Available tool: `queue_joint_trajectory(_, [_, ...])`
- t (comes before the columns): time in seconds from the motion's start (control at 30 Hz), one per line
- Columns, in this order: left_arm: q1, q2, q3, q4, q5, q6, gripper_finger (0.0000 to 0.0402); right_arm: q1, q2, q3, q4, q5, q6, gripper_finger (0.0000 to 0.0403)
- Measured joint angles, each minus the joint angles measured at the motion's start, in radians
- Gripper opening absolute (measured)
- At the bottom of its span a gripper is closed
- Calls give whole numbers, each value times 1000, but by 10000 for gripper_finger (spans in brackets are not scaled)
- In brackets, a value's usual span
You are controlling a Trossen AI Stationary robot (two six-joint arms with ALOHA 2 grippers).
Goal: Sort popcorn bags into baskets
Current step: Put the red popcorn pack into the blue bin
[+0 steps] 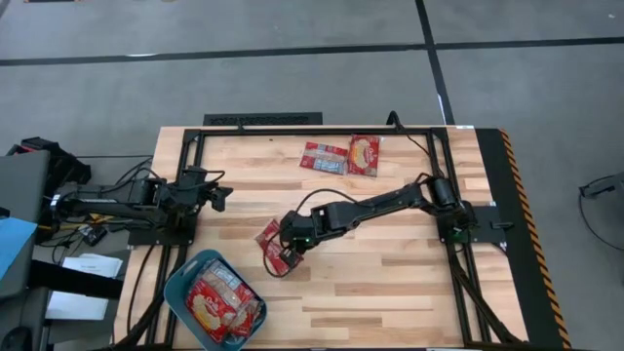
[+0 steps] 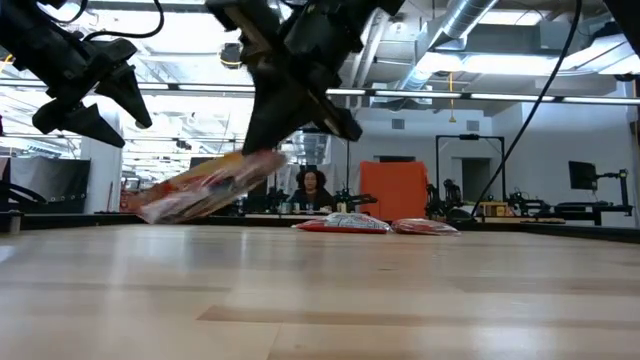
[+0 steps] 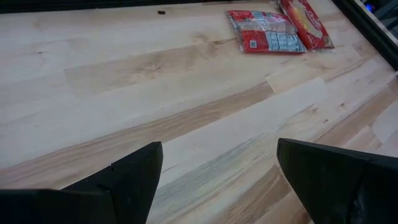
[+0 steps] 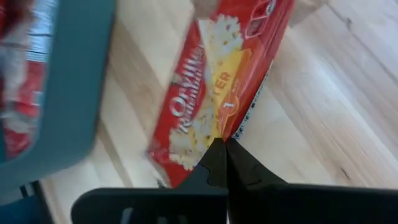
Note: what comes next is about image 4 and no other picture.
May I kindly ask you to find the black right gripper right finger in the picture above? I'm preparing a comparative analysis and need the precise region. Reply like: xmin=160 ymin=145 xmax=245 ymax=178
xmin=226 ymin=138 xmax=398 ymax=224

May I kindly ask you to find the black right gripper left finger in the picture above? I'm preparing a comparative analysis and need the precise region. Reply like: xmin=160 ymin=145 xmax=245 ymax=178
xmin=70 ymin=138 xmax=230 ymax=224

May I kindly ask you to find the red popcorn bag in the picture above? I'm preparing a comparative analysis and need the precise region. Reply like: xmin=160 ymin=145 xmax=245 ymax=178
xmin=0 ymin=0 xmax=58 ymax=160
xmin=146 ymin=0 xmax=295 ymax=189

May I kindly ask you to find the teal plastic basket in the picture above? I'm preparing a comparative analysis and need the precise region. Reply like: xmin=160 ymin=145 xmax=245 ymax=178
xmin=0 ymin=0 xmax=116 ymax=224

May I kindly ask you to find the black aluminium table frame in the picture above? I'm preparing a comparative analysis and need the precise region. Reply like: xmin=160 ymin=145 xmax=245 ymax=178
xmin=19 ymin=180 xmax=55 ymax=224

